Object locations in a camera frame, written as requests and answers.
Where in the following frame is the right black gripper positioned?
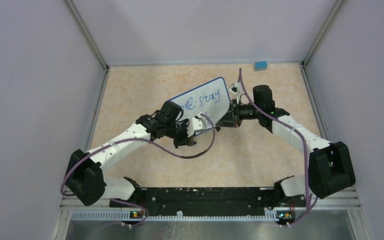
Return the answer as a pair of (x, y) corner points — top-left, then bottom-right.
(216, 98), (262, 128)

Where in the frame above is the blue framed whiteboard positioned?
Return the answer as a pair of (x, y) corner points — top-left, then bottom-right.
(169, 77), (231, 124)

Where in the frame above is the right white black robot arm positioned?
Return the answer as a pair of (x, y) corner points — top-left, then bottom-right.
(216, 83), (356, 206)

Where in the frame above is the blue toy brick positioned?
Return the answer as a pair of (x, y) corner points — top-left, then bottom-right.
(253, 61), (268, 71)

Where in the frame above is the white slotted cable duct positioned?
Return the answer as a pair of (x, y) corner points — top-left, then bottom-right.
(71, 210), (279, 222)

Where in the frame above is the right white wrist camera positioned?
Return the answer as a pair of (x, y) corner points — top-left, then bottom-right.
(228, 82), (243, 102)

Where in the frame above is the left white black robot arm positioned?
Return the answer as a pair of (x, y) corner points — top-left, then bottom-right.
(62, 101), (206, 207)

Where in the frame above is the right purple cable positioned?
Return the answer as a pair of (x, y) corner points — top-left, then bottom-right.
(238, 68), (319, 227)

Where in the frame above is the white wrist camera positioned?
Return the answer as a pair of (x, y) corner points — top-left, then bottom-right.
(188, 114), (212, 136)
(228, 82), (243, 102)

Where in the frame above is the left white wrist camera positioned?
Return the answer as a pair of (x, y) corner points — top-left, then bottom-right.
(188, 114), (212, 136)

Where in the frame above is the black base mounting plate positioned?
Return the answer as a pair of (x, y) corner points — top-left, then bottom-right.
(128, 187), (306, 217)

